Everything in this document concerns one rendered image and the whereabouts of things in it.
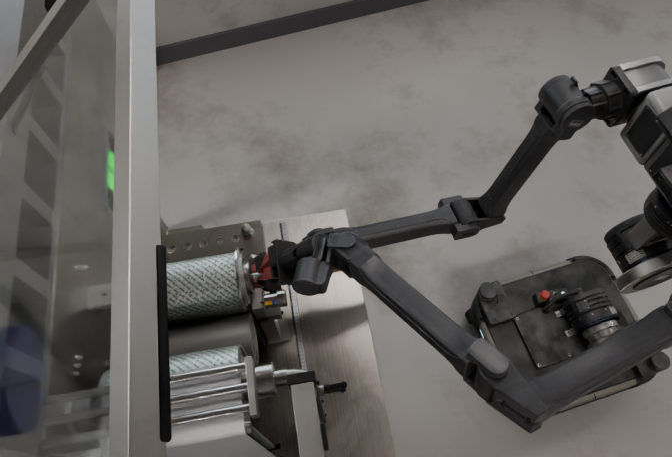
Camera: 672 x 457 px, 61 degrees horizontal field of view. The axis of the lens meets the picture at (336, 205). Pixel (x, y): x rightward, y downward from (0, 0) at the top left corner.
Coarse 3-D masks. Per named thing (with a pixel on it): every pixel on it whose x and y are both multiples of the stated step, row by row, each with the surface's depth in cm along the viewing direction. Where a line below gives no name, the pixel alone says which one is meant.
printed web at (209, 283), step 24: (168, 264) 126; (192, 264) 124; (216, 264) 124; (168, 288) 121; (192, 288) 121; (216, 288) 122; (168, 312) 122; (192, 312) 124; (216, 312) 126; (240, 312) 130; (192, 360) 106; (216, 360) 105
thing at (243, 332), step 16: (208, 320) 128; (224, 320) 127; (240, 320) 126; (176, 336) 124; (192, 336) 124; (208, 336) 124; (224, 336) 124; (240, 336) 124; (256, 336) 135; (176, 352) 123; (256, 352) 133
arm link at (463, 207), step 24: (552, 120) 127; (576, 120) 120; (528, 144) 130; (552, 144) 128; (504, 168) 138; (528, 168) 133; (504, 192) 139; (456, 216) 145; (480, 216) 149; (504, 216) 147
